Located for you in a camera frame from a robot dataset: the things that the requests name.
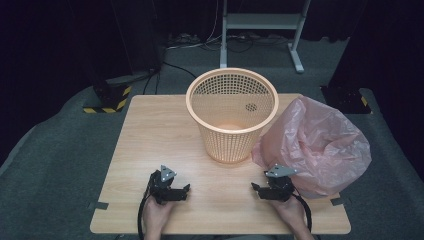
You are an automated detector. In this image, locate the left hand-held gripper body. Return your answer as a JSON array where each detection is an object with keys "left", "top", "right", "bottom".
[{"left": 148, "top": 164, "right": 179, "bottom": 205}]

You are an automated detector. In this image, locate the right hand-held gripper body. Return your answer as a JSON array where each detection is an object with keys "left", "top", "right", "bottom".
[{"left": 264, "top": 163, "right": 298, "bottom": 203}]

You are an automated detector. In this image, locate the pink plastic bag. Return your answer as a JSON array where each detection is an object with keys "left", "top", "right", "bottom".
[{"left": 251, "top": 94, "right": 373, "bottom": 200}]

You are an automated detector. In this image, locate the orange plastic mesh basket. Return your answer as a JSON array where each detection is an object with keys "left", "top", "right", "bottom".
[{"left": 185, "top": 67, "right": 280, "bottom": 165}]

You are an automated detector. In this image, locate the person's left hand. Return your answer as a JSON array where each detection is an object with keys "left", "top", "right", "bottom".
[{"left": 143, "top": 195, "right": 178, "bottom": 232}]

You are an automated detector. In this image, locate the person's right hand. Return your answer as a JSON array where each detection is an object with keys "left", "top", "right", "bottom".
[{"left": 269, "top": 194, "right": 309, "bottom": 232}]

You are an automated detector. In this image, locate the grey tape piece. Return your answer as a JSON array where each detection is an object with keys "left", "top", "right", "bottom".
[
  {"left": 330, "top": 196, "right": 352, "bottom": 207},
  {"left": 87, "top": 200, "right": 110, "bottom": 211}
]

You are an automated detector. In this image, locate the black yellow striped stand base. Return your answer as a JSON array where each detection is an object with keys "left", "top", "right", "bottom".
[{"left": 82, "top": 77, "right": 133, "bottom": 115}]

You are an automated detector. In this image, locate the dark pillar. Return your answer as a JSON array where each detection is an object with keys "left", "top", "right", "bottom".
[{"left": 109, "top": 0, "right": 165, "bottom": 76}]

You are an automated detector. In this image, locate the grey metal stand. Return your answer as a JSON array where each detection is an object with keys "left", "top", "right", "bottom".
[{"left": 218, "top": 0, "right": 313, "bottom": 74}]

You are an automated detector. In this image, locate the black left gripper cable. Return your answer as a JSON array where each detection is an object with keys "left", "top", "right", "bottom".
[{"left": 137, "top": 190, "right": 153, "bottom": 240}]

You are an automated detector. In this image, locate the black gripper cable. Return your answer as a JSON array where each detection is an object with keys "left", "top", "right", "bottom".
[
  {"left": 292, "top": 192, "right": 314, "bottom": 234},
  {"left": 137, "top": 190, "right": 153, "bottom": 240}
]

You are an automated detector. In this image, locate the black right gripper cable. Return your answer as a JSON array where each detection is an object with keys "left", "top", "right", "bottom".
[{"left": 292, "top": 192, "right": 314, "bottom": 234}]

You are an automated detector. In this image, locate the black floor cable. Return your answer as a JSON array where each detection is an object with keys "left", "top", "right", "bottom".
[{"left": 142, "top": 60, "right": 198, "bottom": 96}]

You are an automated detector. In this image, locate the bundle of floor cables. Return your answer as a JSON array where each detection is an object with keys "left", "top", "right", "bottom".
[{"left": 165, "top": 31, "right": 291, "bottom": 54}]

